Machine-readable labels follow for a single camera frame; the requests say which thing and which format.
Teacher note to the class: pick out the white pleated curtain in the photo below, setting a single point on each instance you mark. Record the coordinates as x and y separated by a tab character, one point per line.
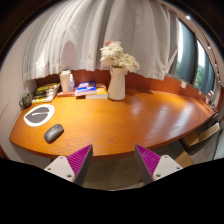
100	30

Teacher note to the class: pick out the flat red book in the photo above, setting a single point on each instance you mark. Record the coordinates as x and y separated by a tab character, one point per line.
65	94

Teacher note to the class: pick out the white wall outlet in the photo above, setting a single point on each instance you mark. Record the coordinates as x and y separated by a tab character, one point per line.
183	84

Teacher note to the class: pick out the black book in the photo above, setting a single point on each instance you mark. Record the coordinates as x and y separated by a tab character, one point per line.
41	94

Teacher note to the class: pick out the clear sanitizer bottle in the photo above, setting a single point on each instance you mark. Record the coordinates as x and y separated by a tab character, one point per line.
72	85

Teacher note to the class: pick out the dark green mug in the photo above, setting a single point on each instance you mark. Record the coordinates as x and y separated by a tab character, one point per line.
26	100

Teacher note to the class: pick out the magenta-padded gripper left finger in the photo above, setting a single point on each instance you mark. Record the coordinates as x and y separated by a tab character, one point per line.
63	166

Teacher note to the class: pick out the white flower bouquet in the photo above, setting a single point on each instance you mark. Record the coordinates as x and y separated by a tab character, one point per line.
116	55

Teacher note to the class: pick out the small cardboard box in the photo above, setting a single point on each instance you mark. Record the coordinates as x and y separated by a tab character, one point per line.
184	159

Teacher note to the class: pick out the dark framed window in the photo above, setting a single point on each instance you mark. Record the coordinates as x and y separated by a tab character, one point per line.
188	56

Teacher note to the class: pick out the yellow cover book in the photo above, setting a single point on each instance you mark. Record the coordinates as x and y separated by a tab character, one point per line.
48	87

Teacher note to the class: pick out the white ceramic vase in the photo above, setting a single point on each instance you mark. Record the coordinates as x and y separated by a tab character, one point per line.
116	85

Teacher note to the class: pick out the white-edged yellow book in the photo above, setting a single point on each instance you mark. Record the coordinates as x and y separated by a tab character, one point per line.
45	100

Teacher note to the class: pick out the large cardboard box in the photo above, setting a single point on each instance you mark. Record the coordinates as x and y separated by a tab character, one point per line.
200	135

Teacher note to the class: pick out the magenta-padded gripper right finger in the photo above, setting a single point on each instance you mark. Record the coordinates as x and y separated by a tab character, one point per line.
160	165

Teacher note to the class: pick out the white round grey-leaf mouse pad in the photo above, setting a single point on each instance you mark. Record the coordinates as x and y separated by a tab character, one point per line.
39	115

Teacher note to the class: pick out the beige lidded tumbler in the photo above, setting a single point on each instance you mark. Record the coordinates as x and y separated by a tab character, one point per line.
65	81

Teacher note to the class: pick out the dark grey computer mouse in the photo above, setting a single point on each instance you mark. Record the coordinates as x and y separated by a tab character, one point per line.
53	133

